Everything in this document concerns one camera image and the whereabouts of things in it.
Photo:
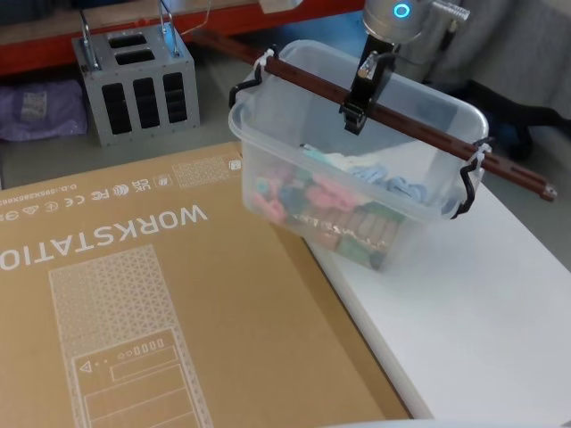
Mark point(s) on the long brown slotted rod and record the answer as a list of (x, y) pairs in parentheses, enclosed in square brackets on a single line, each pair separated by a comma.
[(424, 127)]

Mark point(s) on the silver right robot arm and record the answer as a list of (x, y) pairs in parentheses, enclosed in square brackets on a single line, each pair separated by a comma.
[(392, 20)]

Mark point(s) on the grey metal slotted box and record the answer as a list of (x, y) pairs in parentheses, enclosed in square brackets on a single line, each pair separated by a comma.
[(143, 80)]

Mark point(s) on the large brown cardboard box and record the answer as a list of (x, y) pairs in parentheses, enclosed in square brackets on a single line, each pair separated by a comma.
[(178, 290)]

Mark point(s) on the white zip tie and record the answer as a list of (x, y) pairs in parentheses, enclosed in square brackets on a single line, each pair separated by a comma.
[(263, 62), (481, 158)]

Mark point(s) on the light blue toy pieces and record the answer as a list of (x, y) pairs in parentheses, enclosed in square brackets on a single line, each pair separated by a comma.
[(401, 185)]

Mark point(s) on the purple plastic bag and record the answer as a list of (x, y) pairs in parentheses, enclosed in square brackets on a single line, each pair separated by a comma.
[(40, 111)]

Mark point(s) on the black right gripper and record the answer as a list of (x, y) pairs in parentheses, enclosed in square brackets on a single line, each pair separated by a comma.
[(371, 82)]

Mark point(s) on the grey fabric cover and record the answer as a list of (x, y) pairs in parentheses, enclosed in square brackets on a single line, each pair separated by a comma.
[(513, 44)]

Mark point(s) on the red shelf beam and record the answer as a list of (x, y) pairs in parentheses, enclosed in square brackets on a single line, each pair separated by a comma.
[(134, 22)]

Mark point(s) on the clear plastic storage bin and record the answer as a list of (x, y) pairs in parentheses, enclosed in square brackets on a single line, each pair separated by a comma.
[(312, 147)]

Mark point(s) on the pink toy piece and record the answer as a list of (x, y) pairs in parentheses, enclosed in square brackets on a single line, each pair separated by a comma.
[(330, 191)]

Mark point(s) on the black chair base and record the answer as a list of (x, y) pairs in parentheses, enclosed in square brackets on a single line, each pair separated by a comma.
[(517, 120)]

